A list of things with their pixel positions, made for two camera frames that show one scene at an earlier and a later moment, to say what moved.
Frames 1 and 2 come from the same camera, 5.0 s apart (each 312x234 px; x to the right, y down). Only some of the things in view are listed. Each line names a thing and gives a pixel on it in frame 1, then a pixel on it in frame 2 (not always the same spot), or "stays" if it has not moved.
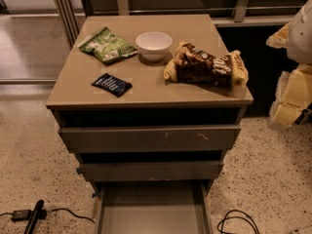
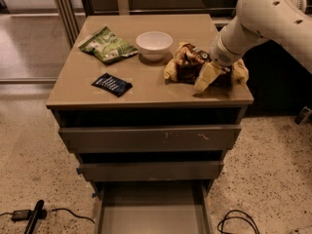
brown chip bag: [191, 63] stays
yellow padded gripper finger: [281, 38] → [240, 72]
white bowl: [153, 46] stays
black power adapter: [20, 214] stays
